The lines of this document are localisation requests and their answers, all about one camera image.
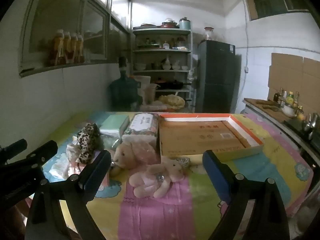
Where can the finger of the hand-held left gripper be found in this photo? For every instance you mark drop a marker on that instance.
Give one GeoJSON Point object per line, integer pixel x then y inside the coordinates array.
{"type": "Point", "coordinates": [42, 152]}
{"type": "Point", "coordinates": [15, 147]}

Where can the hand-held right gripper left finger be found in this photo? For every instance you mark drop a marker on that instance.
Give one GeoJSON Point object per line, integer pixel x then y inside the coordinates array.
{"type": "Point", "coordinates": [96, 177]}

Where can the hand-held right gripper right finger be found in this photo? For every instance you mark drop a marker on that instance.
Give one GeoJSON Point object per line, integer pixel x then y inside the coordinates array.
{"type": "Point", "coordinates": [215, 170]}

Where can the pink cloth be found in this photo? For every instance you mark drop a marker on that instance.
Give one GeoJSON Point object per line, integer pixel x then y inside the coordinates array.
{"type": "Point", "coordinates": [75, 166]}

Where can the shallow orange-edged cardboard box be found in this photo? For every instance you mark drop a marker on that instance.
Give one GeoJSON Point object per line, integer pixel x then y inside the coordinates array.
{"type": "Point", "coordinates": [195, 137]}

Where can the beige plush bear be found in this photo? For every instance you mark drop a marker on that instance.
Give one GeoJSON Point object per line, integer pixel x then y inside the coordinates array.
{"type": "Point", "coordinates": [127, 155]}

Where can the leopard print plush toy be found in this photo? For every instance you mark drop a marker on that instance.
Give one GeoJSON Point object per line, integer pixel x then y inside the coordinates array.
{"type": "Point", "coordinates": [86, 140]}

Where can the white plush toy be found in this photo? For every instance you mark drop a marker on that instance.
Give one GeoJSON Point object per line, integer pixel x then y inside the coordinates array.
{"type": "Point", "coordinates": [152, 177]}

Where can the person's left forearm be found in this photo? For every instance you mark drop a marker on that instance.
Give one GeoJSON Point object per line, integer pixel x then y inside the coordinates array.
{"type": "Point", "coordinates": [13, 220]}

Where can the colourful printed table cover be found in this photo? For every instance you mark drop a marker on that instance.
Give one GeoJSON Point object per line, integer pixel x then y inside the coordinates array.
{"type": "Point", "coordinates": [200, 205]}

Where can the mint green tissue box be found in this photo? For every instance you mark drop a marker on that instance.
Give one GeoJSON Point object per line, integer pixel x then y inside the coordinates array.
{"type": "Point", "coordinates": [112, 123]}

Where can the floral tissue pack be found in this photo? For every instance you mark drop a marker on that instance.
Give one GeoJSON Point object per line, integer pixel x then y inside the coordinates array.
{"type": "Point", "coordinates": [141, 125]}

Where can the kitchen counter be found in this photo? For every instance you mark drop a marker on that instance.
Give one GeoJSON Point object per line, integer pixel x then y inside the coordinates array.
{"type": "Point", "coordinates": [275, 120]}

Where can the wooden cutting board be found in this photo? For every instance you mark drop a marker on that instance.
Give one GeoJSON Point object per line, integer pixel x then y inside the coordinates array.
{"type": "Point", "coordinates": [260, 103]}

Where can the pale yellow dried food pile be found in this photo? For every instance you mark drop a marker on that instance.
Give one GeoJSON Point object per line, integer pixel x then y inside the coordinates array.
{"type": "Point", "coordinates": [172, 101]}

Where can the blue water jug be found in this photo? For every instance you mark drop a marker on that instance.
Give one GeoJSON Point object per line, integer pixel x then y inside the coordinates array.
{"type": "Point", "coordinates": [123, 92]}

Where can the dark refrigerator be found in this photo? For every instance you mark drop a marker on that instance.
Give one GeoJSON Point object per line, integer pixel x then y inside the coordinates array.
{"type": "Point", "coordinates": [217, 80]}

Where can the black gas stove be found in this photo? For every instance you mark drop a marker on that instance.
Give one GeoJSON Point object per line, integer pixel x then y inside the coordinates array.
{"type": "Point", "coordinates": [300, 130]}

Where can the black wok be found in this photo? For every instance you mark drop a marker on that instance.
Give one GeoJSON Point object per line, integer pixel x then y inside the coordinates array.
{"type": "Point", "coordinates": [172, 85]}

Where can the white bowl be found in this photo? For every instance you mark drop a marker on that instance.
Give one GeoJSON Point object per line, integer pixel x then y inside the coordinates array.
{"type": "Point", "coordinates": [290, 110]}

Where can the translucent plastic container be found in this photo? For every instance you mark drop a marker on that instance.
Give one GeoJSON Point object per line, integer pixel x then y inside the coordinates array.
{"type": "Point", "coordinates": [149, 93]}

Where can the group of condiment bottles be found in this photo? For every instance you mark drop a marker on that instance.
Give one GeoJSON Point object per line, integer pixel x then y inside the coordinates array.
{"type": "Point", "coordinates": [287, 97]}

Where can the amber oil bottle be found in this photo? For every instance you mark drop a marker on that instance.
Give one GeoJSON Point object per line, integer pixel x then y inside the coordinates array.
{"type": "Point", "coordinates": [80, 48]}
{"type": "Point", "coordinates": [57, 48]}
{"type": "Point", "coordinates": [67, 48]}
{"type": "Point", "coordinates": [74, 48]}

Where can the steel kettle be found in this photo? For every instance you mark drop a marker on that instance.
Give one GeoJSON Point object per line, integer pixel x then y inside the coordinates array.
{"type": "Point", "coordinates": [310, 122]}

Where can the black water jug pump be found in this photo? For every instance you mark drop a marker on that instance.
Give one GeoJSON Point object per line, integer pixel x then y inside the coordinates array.
{"type": "Point", "coordinates": [122, 66]}

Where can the stack of white bowls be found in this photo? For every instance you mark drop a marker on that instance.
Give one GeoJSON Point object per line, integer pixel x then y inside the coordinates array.
{"type": "Point", "coordinates": [140, 67]}

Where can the white shelf rack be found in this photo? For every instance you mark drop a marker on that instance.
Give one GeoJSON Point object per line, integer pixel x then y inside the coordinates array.
{"type": "Point", "coordinates": [162, 55]}

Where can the glass jar with red lid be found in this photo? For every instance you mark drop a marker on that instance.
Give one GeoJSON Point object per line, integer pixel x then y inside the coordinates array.
{"type": "Point", "coordinates": [209, 33]}

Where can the grey framed glass window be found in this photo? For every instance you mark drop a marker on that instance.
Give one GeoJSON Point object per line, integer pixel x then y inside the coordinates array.
{"type": "Point", "coordinates": [62, 17]}

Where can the teal pot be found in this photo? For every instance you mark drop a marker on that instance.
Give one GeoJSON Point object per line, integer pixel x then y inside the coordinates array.
{"type": "Point", "coordinates": [185, 23]}

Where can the red pan with lid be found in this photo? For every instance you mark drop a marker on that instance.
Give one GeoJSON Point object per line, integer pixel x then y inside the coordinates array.
{"type": "Point", "coordinates": [169, 24]}

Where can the dark flat pan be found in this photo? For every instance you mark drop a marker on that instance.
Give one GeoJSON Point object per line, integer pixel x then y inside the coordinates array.
{"type": "Point", "coordinates": [146, 26]}

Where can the high dark window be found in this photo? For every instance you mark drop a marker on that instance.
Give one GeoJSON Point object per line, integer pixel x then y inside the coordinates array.
{"type": "Point", "coordinates": [270, 0]}

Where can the cardboard wall sheet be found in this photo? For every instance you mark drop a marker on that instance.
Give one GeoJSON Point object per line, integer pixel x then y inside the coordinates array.
{"type": "Point", "coordinates": [292, 75]}

